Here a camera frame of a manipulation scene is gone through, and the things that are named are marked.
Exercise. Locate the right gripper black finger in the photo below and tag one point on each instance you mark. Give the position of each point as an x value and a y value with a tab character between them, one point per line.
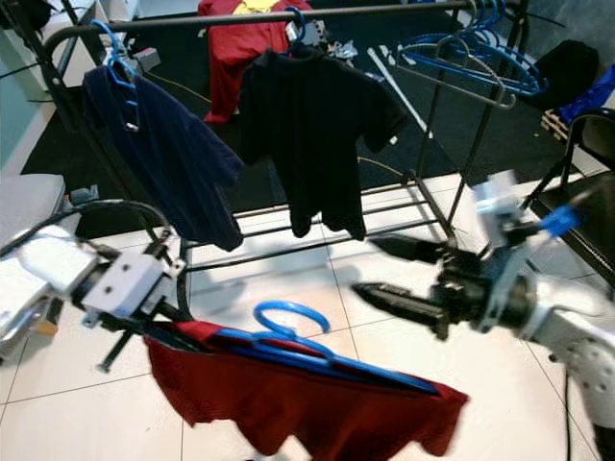
404	303
413	252

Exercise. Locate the plain red shirt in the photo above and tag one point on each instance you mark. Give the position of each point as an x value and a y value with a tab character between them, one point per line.
307	413

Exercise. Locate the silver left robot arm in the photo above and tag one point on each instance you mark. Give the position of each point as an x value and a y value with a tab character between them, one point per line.
58	259

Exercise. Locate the grey metal hanger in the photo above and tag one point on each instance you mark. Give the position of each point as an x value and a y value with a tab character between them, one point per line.
456	84

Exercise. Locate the dark floor carpet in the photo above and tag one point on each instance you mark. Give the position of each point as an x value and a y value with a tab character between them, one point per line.
442	144

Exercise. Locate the black folding chair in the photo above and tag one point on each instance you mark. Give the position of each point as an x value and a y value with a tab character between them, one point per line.
586	221

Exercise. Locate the plain black shirt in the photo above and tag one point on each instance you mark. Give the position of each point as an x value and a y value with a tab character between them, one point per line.
312	134

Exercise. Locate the grey cushioned ottoman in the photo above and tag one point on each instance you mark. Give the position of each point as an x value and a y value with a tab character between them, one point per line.
24	202

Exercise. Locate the navy blue shirt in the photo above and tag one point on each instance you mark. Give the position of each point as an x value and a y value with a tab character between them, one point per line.
163	154

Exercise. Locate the blue bag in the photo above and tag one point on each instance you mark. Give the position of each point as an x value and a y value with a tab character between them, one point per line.
598	96

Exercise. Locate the black bag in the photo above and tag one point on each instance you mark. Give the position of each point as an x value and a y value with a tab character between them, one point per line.
567	72

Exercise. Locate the black metal clothes rack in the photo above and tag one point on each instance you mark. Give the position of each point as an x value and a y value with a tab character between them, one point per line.
394	9

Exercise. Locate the red shirt with yellow print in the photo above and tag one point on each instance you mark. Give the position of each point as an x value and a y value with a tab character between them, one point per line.
231	58

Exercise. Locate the white low cabinet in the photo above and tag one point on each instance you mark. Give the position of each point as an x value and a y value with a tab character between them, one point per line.
24	48

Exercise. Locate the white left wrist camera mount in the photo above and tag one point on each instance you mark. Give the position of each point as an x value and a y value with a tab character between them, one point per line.
130	283

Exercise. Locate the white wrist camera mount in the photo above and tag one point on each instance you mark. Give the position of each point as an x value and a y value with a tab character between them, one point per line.
130	283
500	202

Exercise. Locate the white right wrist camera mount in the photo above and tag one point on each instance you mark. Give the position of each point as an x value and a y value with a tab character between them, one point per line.
500	202

